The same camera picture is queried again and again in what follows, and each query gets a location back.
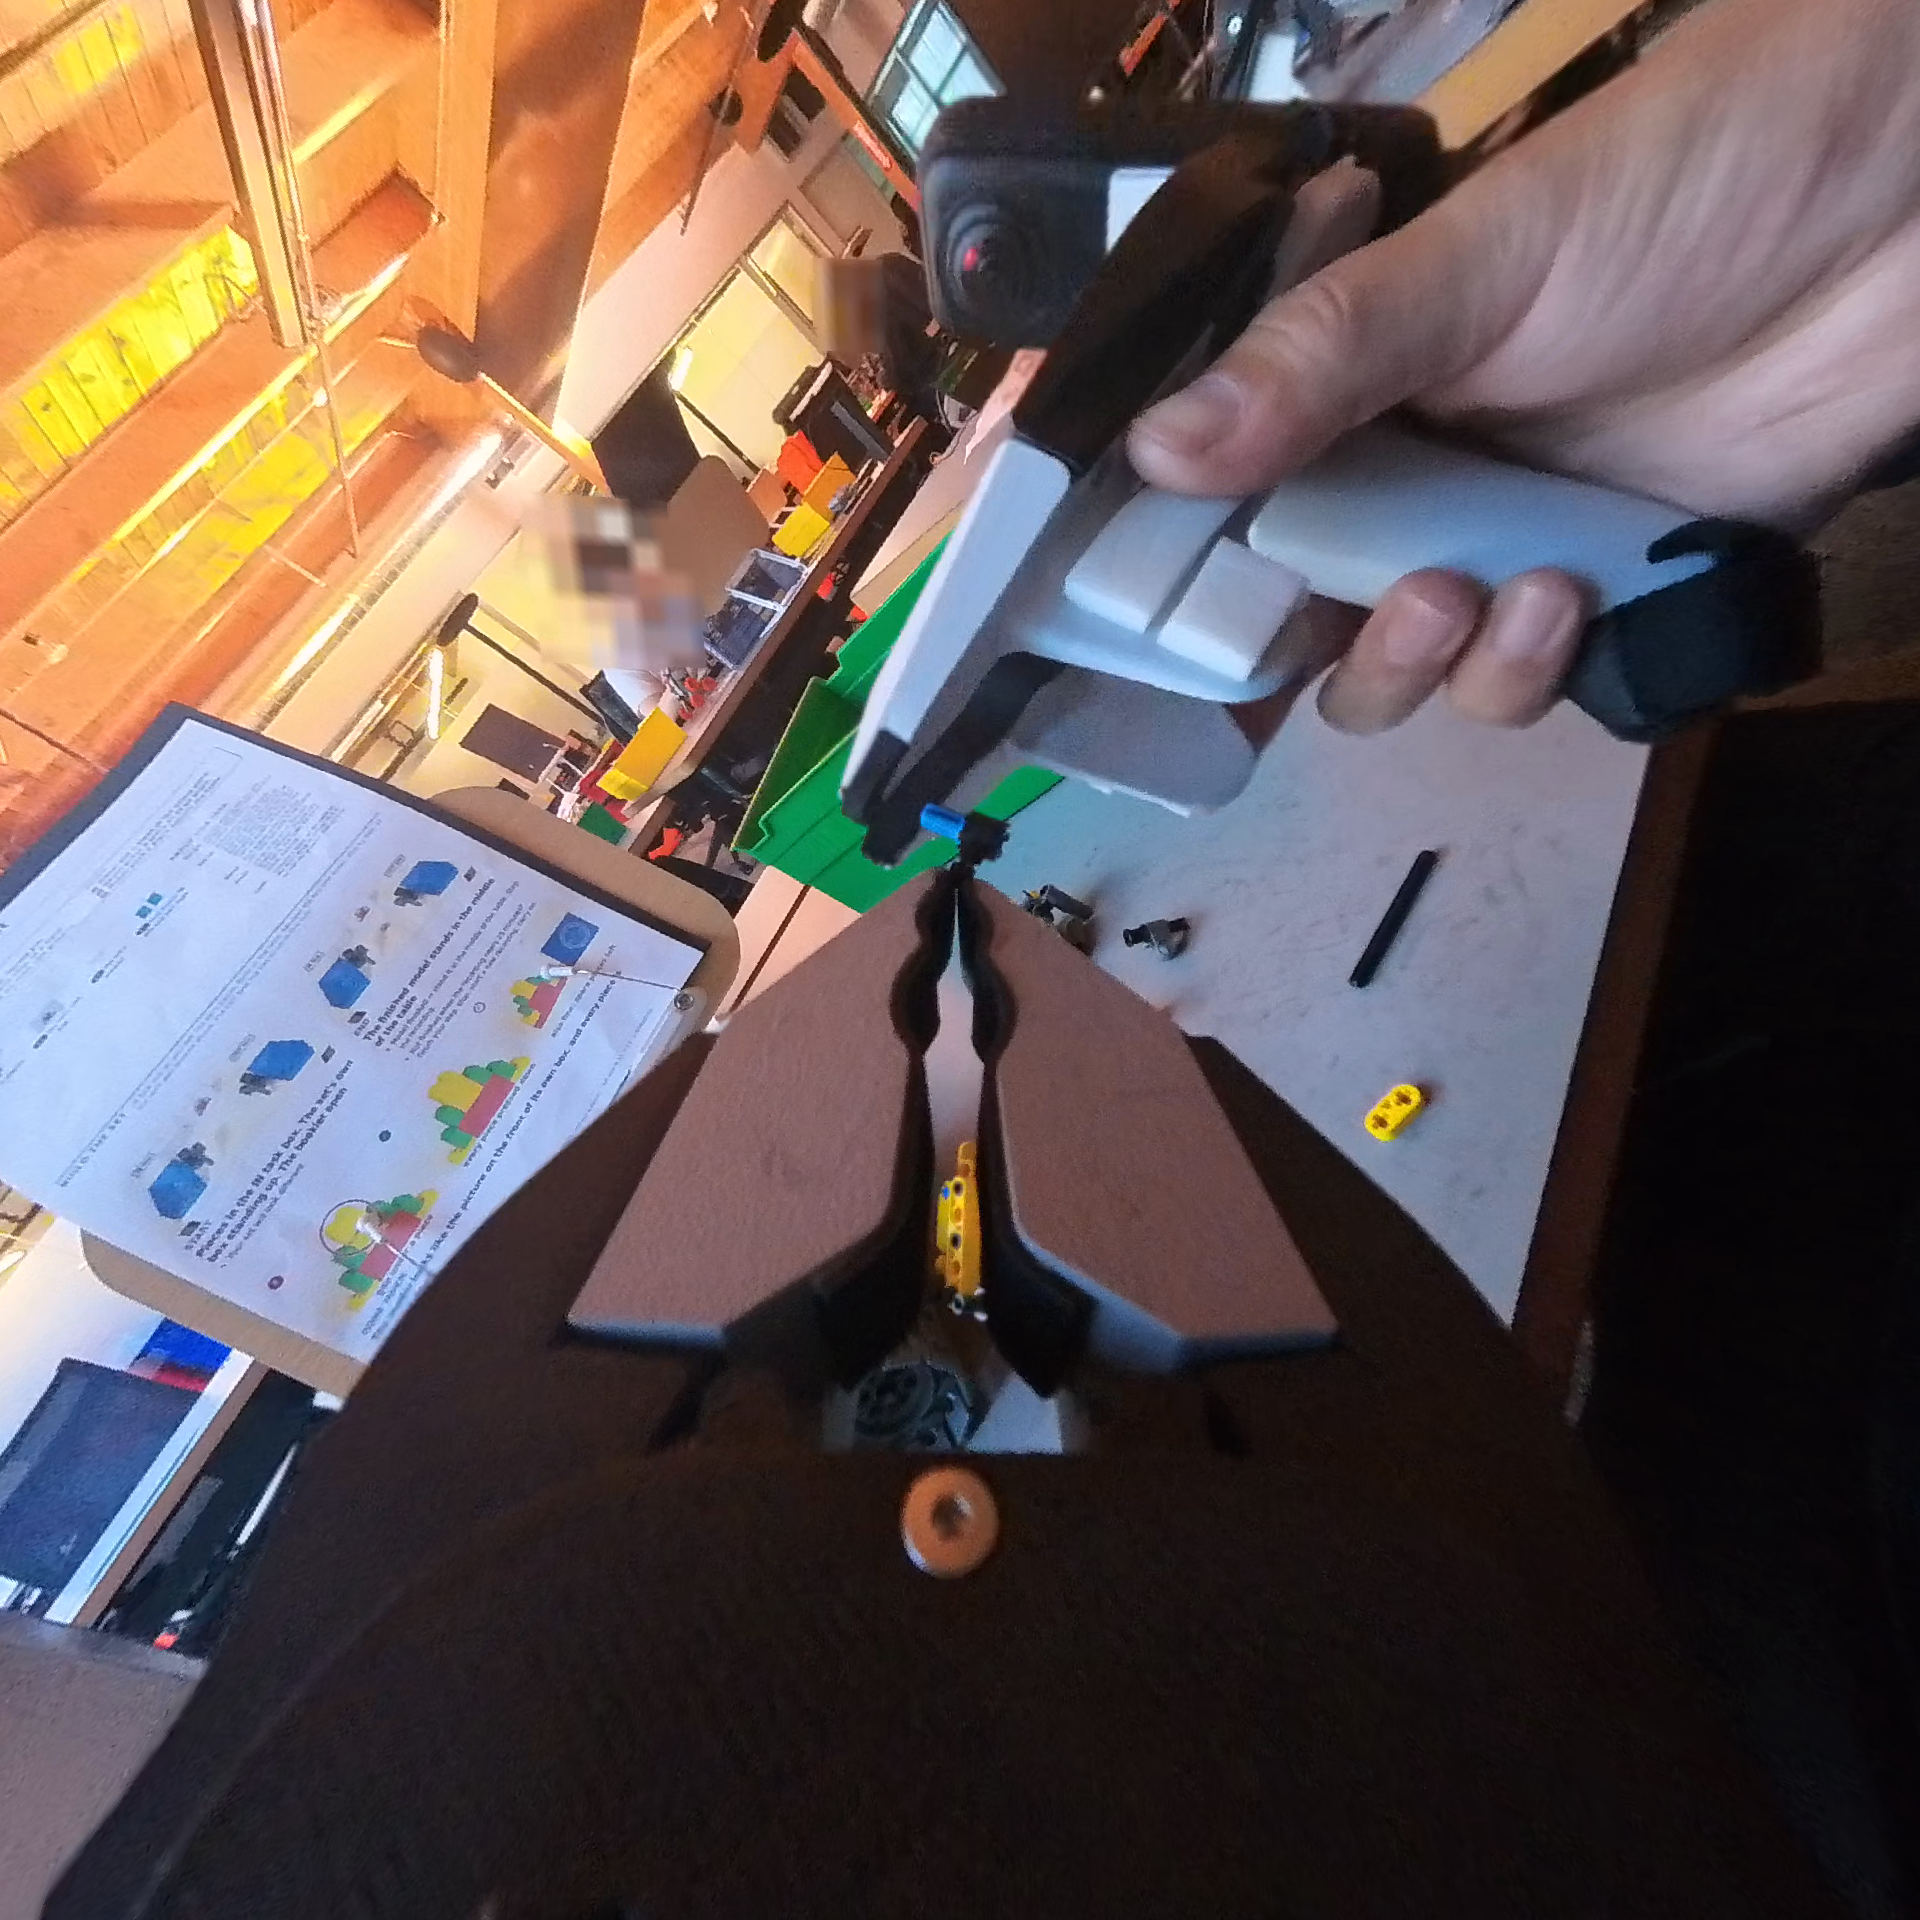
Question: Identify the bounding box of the black monitor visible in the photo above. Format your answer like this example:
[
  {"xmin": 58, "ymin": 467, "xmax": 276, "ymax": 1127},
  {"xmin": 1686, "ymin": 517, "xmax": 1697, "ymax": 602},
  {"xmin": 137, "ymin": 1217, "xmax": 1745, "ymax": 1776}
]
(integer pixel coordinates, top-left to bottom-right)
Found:
[{"xmin": 0, "ymin": 1358, "xmax": 202, "ymax": 1614}]

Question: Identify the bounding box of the yellow black toy tracked vehicle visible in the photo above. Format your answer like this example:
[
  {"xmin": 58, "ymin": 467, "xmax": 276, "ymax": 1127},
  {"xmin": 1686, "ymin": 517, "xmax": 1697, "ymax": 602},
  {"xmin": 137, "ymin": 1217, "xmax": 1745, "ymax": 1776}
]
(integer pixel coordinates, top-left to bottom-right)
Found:
[{"xmin": 831, "ymin": 1358, "xmax": 976, "ymax": 1454}]

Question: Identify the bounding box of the long black axle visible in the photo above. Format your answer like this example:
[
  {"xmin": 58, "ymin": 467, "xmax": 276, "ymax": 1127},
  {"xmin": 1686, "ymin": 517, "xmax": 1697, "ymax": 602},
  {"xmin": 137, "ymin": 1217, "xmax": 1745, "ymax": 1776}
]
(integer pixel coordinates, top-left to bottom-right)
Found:
[{"xmin": 1345, "ymin": 849, "xmax": 1439, "ymax": 989}]

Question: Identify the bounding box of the black pole stand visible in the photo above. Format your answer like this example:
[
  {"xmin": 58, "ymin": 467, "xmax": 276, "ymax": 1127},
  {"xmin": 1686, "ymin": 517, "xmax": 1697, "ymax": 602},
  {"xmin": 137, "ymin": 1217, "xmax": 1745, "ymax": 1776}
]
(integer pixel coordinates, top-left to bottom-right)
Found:
[{"xmin": 426, "ymin": 591, "xmax": 601, "ymax": 751}]

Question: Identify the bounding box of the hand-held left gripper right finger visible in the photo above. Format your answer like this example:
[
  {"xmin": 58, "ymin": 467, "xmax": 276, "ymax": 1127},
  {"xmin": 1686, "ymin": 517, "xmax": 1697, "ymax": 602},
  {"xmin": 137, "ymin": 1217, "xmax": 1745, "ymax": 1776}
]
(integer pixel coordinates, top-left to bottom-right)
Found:
[{"xmin": 957, "ymin": 877, "xmax": 1340, "ymax": 1377}]

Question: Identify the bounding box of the person's right hand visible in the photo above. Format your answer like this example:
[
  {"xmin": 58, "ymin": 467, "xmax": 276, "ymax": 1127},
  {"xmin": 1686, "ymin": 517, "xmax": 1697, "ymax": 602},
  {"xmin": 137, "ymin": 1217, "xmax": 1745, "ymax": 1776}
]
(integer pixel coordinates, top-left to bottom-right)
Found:
[{"xmin": 1121, "ymin": 0, "xmax": 1920, "ymax": 741}]

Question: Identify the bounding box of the black panel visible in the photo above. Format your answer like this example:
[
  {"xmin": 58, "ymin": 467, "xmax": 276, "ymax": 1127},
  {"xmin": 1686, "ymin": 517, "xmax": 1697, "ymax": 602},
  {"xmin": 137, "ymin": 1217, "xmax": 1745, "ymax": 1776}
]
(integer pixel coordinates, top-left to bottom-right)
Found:
[{"xmin": 592, "ymin": 375, "xmax": 698, "ymax": 482}]

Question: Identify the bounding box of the printed instruction sheet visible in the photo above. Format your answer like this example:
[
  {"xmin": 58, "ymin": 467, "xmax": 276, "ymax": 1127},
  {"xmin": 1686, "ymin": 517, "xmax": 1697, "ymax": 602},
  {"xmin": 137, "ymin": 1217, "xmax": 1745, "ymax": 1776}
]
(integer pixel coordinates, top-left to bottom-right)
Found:
[{"xmin": 0, "ymin": 718, "xmax": 705, "ymax": 1360}]

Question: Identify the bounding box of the long ceiling light fixture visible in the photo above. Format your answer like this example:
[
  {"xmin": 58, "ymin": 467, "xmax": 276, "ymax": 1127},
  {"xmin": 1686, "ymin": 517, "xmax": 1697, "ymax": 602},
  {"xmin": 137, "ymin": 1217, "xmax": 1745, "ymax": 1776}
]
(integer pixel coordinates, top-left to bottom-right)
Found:
[{"xmin": 193, "ymin": 0, "xmax": 325, "ymax": 347}]

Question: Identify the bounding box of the green plastic bin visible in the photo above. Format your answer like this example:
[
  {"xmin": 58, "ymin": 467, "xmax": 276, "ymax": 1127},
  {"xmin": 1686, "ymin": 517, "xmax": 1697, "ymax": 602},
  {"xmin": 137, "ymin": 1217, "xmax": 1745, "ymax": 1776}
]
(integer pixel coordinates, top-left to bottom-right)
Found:
[{"xmin": 736, "ymin": 495, "xmax": 1050, "ymax": 917}]

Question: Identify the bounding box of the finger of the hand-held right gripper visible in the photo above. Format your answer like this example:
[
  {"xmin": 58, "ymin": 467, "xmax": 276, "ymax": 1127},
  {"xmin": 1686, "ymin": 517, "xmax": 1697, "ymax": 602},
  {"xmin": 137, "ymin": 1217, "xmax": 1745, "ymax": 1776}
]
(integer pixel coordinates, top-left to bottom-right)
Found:
[
  {"xmin": 927, "ymin": 559, "xmax": 1309, "ymax": 823},
  {"xmin": 836, "ymin": 350, "xmax": 1250, "ymax": 865}
]

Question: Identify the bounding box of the black connector with blue pin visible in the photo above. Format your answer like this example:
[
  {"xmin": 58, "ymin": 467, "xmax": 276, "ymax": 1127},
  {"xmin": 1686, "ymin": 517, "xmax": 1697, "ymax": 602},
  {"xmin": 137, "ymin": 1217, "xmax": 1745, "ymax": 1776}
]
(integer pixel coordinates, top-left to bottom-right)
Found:
[{"xmin": 906, "ymin": 800, "xmax": 1009, "ymax": 880}]

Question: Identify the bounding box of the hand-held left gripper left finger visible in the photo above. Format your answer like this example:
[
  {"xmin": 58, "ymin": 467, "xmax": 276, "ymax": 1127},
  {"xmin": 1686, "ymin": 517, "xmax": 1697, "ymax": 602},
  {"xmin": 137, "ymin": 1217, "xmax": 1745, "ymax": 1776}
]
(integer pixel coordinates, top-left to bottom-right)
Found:
[{"xmin": 567, "ymin": 877, "xmax": 950, "ymax": 1353}]

